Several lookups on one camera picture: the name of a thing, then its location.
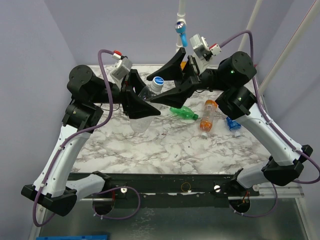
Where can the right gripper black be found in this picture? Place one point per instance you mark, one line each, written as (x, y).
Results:
(194, 72)

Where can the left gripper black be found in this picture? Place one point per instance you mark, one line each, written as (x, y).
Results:
(132, 104)

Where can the white blue bottle cap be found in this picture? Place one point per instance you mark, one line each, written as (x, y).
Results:
(157, 84)

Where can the clear plastic bottle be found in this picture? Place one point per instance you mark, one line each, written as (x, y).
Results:
(143, 114)

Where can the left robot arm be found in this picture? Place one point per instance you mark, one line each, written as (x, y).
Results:
(52, 189)

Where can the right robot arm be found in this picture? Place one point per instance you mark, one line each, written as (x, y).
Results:
(285, 163)

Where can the green plastic bottle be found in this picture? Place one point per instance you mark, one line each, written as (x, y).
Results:
(184, 113)

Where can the orange plastic bottle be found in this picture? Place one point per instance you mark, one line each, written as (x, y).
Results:
(207, 119)

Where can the blue label plastic bottle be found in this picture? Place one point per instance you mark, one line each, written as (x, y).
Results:
(234, 127)

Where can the yellow faucet tap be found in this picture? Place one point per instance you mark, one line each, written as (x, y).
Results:
(184, 65)

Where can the blue faucet tap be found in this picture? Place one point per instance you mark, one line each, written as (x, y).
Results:
(180, 28)

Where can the white pipe stand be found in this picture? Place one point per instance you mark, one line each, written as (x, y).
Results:
(180, 17)

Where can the white rear pole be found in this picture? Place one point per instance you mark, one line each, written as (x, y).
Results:
(250, 24)

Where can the blue tray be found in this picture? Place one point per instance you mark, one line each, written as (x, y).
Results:
(76, 237)

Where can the white diagonal pole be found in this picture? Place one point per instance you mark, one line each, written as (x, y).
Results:
(301, 29)

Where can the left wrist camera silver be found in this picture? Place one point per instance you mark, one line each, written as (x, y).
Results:
(120, 70)

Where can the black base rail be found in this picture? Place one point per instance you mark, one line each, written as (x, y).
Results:
(129, 190)

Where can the aluminium extrusion rail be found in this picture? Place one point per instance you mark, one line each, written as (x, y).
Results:
(291, 190)

